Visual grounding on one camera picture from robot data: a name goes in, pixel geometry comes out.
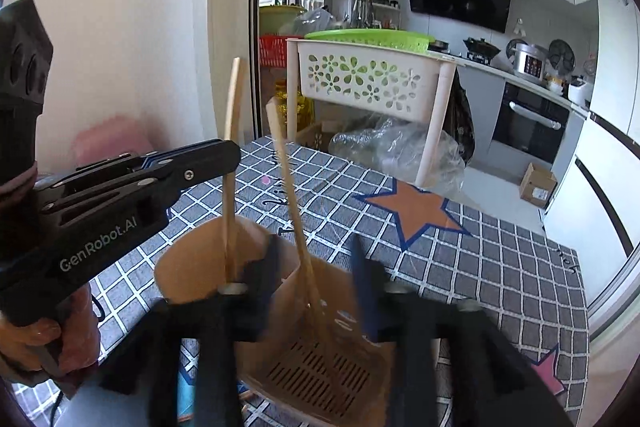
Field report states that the wooden chopstick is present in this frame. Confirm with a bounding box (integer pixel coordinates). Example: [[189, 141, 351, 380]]
[[266, 98, 335, 369], [221, 56, 243, 283]]

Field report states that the beige plastic utensil holder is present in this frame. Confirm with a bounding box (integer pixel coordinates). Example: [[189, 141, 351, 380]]
[[154, 218, 394, 426]]

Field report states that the person's left hand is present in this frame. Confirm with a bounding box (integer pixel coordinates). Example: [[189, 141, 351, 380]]
[[1, 284, 100, 387]]

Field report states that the pink plastic stool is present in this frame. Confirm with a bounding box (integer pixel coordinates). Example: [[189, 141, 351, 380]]
[[72, 115, 154, 166]]

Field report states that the grey checked tablecloth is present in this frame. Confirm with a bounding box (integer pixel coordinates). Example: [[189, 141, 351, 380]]
[[14, 134, 591, 427]]

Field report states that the clear plastic bag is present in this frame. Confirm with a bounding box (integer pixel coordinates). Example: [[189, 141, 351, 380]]
[[328, 114, 465, 196]]

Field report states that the black plastic bag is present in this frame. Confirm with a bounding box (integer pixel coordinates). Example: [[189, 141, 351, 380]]
[[442, 72, 475, 165]]

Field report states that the cardboard box on floor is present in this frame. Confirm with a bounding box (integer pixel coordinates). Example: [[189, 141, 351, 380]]
[[518, 162, 558, 209]]

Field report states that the white flower-pattern storage rack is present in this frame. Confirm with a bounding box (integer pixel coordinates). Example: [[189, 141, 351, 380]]
[[286, 38, 457, 186]]

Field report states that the black built-in oven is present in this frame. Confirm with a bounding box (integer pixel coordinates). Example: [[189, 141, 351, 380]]
[[492, 83, 570, 164]]

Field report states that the white refrigerator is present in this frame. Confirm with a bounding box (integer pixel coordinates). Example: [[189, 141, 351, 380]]
[[544, 0, 639, 279]]

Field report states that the green plastic basket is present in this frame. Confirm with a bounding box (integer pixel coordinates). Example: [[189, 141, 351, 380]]
[[305, 28, 436, 53]]

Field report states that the red plastic basket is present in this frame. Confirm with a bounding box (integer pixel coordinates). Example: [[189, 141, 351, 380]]
[[259, 35, 288, 68]]

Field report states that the black wok on stove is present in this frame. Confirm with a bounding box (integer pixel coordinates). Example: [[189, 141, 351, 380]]
[[463, 37, 500, 65]]

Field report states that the silver rice cooker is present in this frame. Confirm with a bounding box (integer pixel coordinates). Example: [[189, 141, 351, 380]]
[[506, 38, 548, 84]]

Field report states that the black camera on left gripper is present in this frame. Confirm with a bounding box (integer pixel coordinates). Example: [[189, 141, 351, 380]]
[[0, 0, 53, 184]]

